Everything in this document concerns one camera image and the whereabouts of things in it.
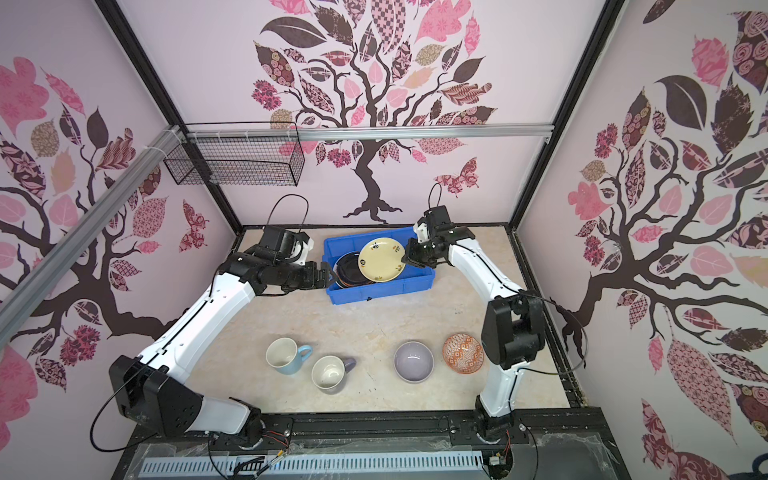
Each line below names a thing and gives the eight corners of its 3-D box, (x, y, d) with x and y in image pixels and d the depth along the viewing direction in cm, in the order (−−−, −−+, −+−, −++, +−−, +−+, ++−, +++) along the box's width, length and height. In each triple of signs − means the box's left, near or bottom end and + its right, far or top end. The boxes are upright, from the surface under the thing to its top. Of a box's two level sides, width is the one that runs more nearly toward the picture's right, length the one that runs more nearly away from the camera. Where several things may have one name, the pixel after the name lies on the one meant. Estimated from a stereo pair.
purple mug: (315, 395, 81) (309, 386, 75) (320, 366, 86) (314, 355, 80) (353, 395, 81) (349, 386, 75) (355, 366, 86) (352, 355, 80)
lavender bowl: (394, 386, 82) (394, 379, 78) (394, 349, 89) (394, 341, 85) (433, 386, 82) (436, 379, 78) (430, 349, 89) (432, 341, 85)
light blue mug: (274, 377, 85) (262, 365, 77) (281, 351, 90) (270, 337, 82) (311, 377, 85) (302, 365, 77) (315, 351, 90) (308, 337, 81)
